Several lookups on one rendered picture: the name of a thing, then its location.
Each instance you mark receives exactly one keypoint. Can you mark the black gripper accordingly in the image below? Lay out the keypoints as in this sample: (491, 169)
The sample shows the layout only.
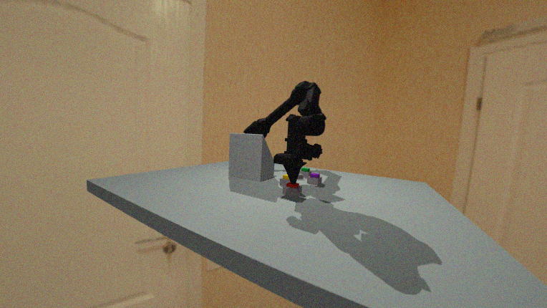
(291, 160)

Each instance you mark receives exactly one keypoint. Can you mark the red button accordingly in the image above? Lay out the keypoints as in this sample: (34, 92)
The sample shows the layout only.
(292, 189)

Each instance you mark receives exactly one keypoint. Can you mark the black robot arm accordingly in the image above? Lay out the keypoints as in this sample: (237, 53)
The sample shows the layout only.
(311, 122)

